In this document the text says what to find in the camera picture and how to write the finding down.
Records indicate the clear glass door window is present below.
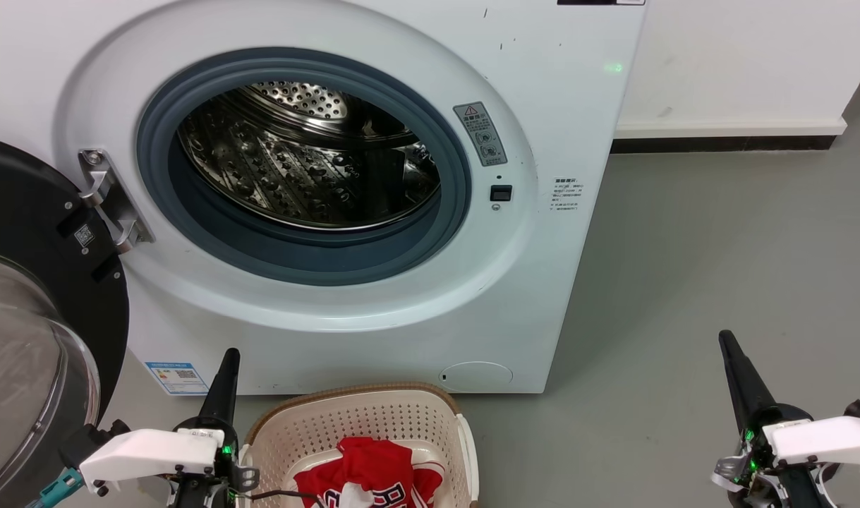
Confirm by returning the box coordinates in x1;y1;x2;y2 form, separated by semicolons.
0;248;101;505

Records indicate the stainless steel washing machine drum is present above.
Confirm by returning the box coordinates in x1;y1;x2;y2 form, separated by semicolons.
177;81;442;231

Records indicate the blue energy label sticker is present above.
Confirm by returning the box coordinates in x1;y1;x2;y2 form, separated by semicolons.
145;362;210;396

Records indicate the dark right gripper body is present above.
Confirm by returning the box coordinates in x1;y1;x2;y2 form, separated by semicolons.
712;404;836;508

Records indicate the grey warning sticker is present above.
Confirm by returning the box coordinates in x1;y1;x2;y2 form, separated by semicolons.
453;102;508;167

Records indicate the silver metal door hinge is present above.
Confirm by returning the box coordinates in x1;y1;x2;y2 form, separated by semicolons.
78;148;155;255

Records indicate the red and white jersey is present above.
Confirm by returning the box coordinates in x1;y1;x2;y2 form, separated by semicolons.
293;436;446;508

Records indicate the grey rubber door gasket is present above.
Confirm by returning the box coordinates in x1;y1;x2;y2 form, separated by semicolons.
136;47;473;286

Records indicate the small printed text sticker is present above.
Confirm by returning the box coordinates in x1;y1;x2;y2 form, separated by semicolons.
551;176;584;212

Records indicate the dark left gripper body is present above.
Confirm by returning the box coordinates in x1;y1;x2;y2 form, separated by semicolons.
170;416;261;508

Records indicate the white front-load washing machine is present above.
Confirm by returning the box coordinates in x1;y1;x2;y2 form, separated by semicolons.
0;0;648;396

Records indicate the round white filter cover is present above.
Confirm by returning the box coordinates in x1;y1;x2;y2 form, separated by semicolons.
439;361;514;392

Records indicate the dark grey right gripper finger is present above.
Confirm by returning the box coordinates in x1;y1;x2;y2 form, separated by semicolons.
718;329;780;435

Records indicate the black wall baseboard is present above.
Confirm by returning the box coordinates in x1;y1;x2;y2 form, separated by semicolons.
611;134;837;154

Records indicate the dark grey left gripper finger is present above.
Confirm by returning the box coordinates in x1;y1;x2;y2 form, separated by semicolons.
198;348;241;428

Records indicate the teal cable connector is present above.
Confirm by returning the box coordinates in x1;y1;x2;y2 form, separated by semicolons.
28;467;85;508

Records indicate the cream perforated laundry basket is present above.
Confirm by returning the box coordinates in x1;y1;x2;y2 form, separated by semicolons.
241;382;480;508

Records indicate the black round washer door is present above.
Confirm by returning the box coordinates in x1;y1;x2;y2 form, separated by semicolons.
0;134;130;508

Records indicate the thin black cable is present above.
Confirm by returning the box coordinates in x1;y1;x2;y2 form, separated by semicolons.
250;489;325;508

